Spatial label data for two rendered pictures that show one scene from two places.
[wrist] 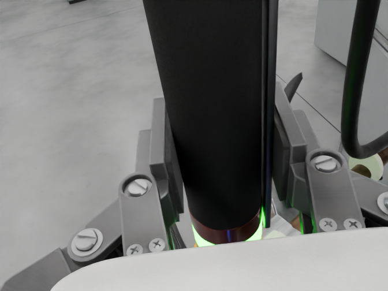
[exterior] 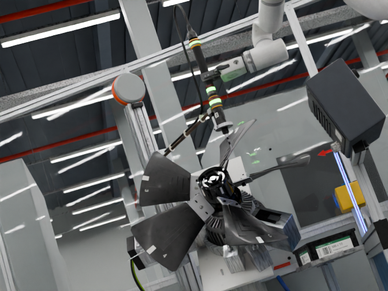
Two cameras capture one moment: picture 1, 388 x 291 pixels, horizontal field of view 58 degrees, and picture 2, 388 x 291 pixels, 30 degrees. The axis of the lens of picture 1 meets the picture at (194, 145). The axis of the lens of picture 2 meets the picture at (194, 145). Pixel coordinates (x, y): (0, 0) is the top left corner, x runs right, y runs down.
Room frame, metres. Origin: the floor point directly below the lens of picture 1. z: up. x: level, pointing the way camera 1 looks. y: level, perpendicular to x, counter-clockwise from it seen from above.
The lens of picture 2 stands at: (0.08, 2.57, 0.75)
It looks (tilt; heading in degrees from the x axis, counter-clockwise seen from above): 14 degrees up; 273
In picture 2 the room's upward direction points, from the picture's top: 19 degrees counter-clockwise
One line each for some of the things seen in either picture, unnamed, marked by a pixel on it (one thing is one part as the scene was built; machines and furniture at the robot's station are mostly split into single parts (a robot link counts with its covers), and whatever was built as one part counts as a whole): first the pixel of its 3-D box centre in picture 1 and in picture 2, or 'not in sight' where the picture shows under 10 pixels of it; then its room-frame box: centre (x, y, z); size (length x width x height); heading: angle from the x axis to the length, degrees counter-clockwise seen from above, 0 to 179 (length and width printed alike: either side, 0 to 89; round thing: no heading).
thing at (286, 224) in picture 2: not in sight; (274, 228); (0.05, -0.04, 0.98); 0.20 x 0.16 x 0.20; 86
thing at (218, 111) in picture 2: not in sight; (206, 78); (0.10, -0.01, 1.60); 0.04 x 0.04 x 0.46
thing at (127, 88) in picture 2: not in sight; (128, 89); (0.48, -0.62, 1.88); 0.17 x 0.15 x 0.16; 176
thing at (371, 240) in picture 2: not in sight; (375, 242); (-0.25, 0.11, 0.82); 0.90 x 0.04 x 0.08; 86
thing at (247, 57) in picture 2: not in sight; (249, 62); (-0.07, 0.00, 1.60); 0.09 x 0.03 x 0.08; 87
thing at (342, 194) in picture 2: not in sight; (351, 198); (-0.28, -0.28, 1.02); 0.16 x 0.10 x 0.11; 86
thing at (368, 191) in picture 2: not in sight; (366, 187); (-0.23, 0.54, 0.96); 0.03 x 0.03 x 0.20; 86
